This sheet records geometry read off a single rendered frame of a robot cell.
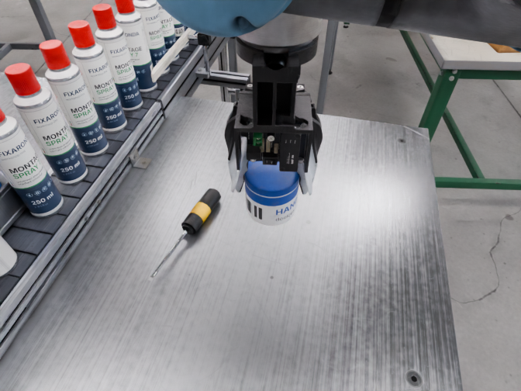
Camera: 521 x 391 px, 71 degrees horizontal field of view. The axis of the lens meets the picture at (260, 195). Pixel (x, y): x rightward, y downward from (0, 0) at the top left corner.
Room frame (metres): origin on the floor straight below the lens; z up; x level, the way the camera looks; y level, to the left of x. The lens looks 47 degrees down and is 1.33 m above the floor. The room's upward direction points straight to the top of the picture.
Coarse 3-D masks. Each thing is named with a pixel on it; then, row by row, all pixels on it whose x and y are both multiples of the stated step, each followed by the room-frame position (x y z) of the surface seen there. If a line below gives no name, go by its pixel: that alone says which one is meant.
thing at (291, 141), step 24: (240, 48) 0.29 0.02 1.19; (312, 48) 0.29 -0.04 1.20; (264, 72) 0.26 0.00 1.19; (288, 72) 0.26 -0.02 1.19; (240, 96) 0.31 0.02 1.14; (264, 96) 0.28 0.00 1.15; (288, 96) 0.28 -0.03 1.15; (240, 120) 0.28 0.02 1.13; (264, 120) 0.27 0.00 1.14; (288, 120) 0.27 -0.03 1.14; (240, 144) 0.28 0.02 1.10; (264, 144) 0.28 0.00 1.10; (288, 144) 0.26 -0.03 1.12; (288, 168) 0.26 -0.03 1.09
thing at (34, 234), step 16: (128, 112) 0.66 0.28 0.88; (144, 112) 0.66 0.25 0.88; (128, 128) 0.60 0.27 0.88; (112, 144) 0.55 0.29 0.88; (96, 160) 0.51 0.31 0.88; (96, 176) 0.46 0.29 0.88; (64, 192) 0.42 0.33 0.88; (80, 192) 0.42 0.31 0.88; (64, 208) 0.39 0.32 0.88; (16, 224) 0.35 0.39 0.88; (32, 224) 0.35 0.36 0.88; (48, 224) 0.35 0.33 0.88; (16, 240) 0.32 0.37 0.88; (32, 240) 0.32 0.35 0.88; (48, 240) 0.32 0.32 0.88; (32, 256) 0.30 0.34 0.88; (16, 272) 0.27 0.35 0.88; (0, 288) 0.24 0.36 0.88; (0, 304) 0.22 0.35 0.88
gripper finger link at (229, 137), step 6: (234, 102) 0.34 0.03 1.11; (234, 108) 0.33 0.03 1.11; (234, 114) 0.33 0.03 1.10; (228, 120) 0.33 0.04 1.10; (234, 120) 0.32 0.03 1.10; (228, 126) 0.32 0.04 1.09; (228, 132) 0.33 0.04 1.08; (240, 132) 0.32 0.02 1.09; (246, 132) 0.32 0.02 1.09; (228, 138) 0.33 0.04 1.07; (234, 138) 0.32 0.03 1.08; (228, 144) 0.33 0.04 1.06; (228, 150) 0.33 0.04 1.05; (228, 156) 0.33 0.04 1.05
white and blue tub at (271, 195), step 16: (256, 176) 0.32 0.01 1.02; (272, 176) 0.32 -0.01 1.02; (288, 176) 0.32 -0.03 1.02; (256, 192) 0.30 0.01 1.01; (272, 192) 0.30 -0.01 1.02; (288, 192) 0.30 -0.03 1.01; (256, 208) 0.30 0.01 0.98; (272, 208) 0.30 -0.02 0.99; (288, 208) 0.30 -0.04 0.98; (272, 224) 0.30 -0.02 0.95
